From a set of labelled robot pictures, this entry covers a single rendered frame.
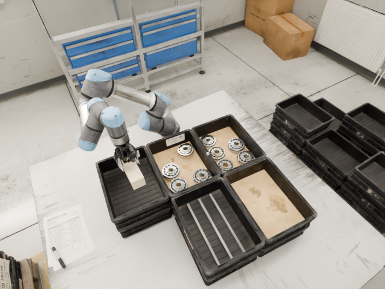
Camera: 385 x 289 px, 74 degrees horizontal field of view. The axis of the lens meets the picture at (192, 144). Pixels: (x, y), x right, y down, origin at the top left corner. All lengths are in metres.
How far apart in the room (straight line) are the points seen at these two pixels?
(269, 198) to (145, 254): 0.72
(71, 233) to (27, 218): 1.14
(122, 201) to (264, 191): 0.78
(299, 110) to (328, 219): 1.18
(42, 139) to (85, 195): 1.68
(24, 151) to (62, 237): 1.79
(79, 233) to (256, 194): 1.00
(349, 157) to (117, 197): 1.85
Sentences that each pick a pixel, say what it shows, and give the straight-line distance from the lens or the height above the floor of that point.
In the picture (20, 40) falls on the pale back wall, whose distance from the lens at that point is 3.82.
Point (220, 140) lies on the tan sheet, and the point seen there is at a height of 0.83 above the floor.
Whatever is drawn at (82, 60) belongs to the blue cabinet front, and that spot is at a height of 0.66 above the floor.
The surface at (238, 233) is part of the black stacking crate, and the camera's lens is 1.35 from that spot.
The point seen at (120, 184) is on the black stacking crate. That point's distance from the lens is 1.54.
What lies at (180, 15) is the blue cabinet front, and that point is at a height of 0.85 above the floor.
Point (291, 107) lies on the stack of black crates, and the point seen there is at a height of 0.49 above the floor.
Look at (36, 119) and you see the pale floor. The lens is 3.61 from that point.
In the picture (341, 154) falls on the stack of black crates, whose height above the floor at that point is 0.38.
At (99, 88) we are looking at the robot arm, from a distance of 1.44.
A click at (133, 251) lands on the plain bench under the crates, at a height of 0.70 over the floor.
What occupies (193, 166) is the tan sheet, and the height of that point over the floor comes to 0.83.
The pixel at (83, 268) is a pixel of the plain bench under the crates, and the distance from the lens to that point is 1.54.
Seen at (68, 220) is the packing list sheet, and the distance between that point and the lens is 1.69.
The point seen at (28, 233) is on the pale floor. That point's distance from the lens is 2.66.
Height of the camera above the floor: 2.07
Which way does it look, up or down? 49 degrees down
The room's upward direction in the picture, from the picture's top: 2 degrees counter-clockwise
